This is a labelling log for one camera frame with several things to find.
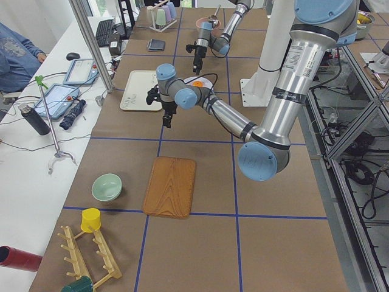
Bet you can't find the white cup rack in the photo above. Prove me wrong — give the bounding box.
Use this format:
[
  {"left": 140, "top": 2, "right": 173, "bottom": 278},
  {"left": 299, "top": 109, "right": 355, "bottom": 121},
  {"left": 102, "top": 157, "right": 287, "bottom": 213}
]
[{"left": 146, "top": 0, "right": 177, "bottom": 32}]

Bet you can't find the white round plate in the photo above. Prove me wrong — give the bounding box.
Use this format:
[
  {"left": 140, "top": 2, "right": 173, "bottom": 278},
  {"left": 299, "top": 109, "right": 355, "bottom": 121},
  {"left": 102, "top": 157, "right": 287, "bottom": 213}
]
[{"left": 184, "top": 76, "right": 213, "bottom": 91}]

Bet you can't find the blue teach pendant near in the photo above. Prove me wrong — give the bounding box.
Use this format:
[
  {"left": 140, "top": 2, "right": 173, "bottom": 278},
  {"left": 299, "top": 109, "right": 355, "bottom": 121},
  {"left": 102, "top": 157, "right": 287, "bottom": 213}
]
[{"left": 35, "top": 83, "right": 80, "bottom": 120}]

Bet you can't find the metal scoop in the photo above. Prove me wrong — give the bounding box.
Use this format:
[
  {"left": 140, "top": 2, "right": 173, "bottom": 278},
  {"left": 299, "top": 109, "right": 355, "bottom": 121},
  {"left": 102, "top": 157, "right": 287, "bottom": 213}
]
[{"left": 208, "top": 5, "right": 221, "bottom": 28}]

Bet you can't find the black computer mouse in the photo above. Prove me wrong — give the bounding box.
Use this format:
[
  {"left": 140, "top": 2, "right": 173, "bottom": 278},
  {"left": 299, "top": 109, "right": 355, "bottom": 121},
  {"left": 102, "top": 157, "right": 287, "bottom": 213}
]
[{"left": 66, "top": 52, "right": 80, "bottom": 61}]

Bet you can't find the dark green cup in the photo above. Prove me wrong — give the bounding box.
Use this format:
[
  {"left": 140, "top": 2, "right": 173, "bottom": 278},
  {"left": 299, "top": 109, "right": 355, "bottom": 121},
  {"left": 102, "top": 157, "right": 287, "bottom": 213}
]
[{"left": 61, "top": 276, "right": 94, "bottom": 292}]

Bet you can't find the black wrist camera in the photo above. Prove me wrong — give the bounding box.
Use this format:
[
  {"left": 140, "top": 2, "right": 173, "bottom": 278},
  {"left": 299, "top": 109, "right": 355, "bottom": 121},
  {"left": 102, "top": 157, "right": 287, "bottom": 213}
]
[
  {"left": 146, "top": 86, "right": 161, "bottom": 106},
  {"left": 185, "top": 44, "right": 197, "bottom": 54}
]

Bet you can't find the yellow cup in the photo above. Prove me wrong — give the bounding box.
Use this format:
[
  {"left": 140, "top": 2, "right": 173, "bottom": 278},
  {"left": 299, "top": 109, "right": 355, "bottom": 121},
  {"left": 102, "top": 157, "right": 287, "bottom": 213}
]
[{"left": 80, "top": 207, "right": 102, "bottom": 233}]

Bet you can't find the metal grabber stick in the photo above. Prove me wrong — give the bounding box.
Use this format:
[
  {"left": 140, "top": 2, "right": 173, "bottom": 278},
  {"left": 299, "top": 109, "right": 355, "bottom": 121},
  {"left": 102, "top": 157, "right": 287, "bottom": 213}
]
[{"left": 35, "top": 75, "right": 77, "bottom": 175}]

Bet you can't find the aluminium frame post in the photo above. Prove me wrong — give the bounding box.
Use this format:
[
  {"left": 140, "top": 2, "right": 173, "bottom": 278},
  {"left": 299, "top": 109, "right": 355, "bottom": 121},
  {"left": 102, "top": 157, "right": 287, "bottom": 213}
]
[{"left": 69, "top": 0, "right": 113, "bottom": 93}]

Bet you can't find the light green bowl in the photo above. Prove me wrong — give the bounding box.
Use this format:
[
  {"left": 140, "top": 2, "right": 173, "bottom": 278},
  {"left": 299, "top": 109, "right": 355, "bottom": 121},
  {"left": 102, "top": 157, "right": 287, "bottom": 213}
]
[{"left": 91, "top": 173, "right": 122, "bottom": 202}]

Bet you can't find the wooden cup rack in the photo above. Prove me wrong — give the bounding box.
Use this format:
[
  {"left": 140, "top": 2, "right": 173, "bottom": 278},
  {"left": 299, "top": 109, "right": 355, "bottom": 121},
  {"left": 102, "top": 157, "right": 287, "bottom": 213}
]
[{"left": 57, "top": 225, "right": 122, "bottom": 291}]

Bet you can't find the black keyboard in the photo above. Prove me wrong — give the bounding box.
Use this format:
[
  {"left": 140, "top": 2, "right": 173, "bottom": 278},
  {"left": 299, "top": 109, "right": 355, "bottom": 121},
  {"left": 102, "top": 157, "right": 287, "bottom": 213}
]
[{"left": 95, "top": 19, "right": 114, "bottom": 47}]

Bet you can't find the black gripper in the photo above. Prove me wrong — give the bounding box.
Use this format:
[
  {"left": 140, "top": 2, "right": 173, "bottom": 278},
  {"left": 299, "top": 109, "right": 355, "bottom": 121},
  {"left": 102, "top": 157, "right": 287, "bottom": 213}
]
[
  {"left": 161, "top": 101, "right": 177, "bottom": 128},
  {"left": 193, "top": 46, "right": 206, "bottom": 75}
]

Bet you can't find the wooden cutting board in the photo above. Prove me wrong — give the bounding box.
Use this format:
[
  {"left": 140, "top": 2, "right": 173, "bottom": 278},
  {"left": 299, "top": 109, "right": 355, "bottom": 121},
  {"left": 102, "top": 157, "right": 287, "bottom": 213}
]
[{"left": 142, "top": 157, "right": 196, "bottom": 219}]

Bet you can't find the black water bottle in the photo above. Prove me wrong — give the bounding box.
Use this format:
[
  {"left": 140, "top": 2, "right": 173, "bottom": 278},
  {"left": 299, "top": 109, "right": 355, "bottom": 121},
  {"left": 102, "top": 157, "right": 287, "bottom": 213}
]
[{"left": 18, "top": 103, "right": 50, "bottom": 136}]

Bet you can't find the seated person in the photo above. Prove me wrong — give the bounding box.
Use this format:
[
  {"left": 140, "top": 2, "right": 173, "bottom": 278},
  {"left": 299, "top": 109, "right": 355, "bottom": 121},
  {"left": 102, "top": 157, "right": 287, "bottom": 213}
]
[{"left": 1, "top": 24, "right": 46, "bottom": 93}]

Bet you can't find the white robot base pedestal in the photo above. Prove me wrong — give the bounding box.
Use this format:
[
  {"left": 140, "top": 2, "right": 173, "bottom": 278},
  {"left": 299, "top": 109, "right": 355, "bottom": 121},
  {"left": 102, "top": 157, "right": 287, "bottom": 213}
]
[{"left": 241, "top": 0, "right": 295, "bottom": 107}]

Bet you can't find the red bottle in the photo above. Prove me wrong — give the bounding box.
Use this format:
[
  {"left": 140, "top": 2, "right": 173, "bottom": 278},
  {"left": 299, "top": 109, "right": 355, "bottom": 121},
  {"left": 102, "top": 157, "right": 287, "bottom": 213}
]
[{"left": 1, "top": 246, "right": 42, "bottom": 272}]

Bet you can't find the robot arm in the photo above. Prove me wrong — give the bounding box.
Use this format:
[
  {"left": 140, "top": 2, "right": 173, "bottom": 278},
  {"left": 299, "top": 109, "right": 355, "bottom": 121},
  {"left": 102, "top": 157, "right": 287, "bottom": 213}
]
[
  {"left": 185, "top": 0, "right": 253, "bottom": 75},
  {"left": 146, "top": 1, "right": 359, "bottom": 181}
]

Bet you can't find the orange mandarin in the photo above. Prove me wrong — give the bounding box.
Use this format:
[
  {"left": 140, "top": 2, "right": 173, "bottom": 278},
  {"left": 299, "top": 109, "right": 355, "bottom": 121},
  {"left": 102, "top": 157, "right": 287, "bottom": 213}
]
[{"left": 192, "top": 80, "right": 203, "bottom": 88}]

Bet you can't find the pink bowl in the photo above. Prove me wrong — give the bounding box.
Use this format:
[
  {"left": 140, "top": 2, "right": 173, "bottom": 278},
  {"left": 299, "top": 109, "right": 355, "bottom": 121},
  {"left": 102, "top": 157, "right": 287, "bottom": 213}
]
[{"left": 195, "top": 16, "right": 222, "bottom": 37}]

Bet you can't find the blue teach pendant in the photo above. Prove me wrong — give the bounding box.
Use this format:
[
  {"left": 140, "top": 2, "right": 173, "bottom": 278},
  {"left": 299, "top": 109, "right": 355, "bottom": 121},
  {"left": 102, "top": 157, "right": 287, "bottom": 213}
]
[
  {"left": 63, "top": 59, "right": 98, "bottom": 86},
  {"left": 35, "top": 83, "right": 80, "bottom": 120}
]

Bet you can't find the folded dark umbrella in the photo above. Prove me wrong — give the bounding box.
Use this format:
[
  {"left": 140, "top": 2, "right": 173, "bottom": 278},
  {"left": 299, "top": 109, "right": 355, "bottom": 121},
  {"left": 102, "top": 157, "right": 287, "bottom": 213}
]
[{"left": 60, "top": 99, "right": 86, "bottom": 130}]

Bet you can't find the folded grey cloth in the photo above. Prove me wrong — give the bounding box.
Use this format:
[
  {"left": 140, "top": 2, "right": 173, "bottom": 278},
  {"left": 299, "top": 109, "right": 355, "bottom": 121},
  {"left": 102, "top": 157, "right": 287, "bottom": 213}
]
[{"left": 146, "top": 39, "right": 165, "bottom": 52}]

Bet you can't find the blue cup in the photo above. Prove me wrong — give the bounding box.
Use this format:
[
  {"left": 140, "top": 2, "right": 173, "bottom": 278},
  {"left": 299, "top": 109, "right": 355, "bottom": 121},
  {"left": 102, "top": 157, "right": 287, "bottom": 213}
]
[{"left": 167, "top": 2, "right": 177, "bottom": 19}]

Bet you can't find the blue teach pendant far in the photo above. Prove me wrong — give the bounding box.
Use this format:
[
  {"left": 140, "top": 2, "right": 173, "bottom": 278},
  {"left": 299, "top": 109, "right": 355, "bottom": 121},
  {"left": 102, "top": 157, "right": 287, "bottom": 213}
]
[{"left": 63, "top": 59, "right": 98, "bottom": 86}]

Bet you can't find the cream bear tray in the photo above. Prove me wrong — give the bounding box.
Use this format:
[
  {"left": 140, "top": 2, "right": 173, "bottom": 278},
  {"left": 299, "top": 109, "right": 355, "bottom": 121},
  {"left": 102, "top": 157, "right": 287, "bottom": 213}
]
[{"left": 119, "top": 70, "right": 162, "bottom": 112}]

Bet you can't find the purple cup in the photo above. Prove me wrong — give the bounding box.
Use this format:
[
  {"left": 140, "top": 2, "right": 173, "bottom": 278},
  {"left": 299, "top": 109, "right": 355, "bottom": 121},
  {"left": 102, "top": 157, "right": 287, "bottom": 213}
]
[{"left": 161, "top": 5, "right": 172, "bottom": 23}]

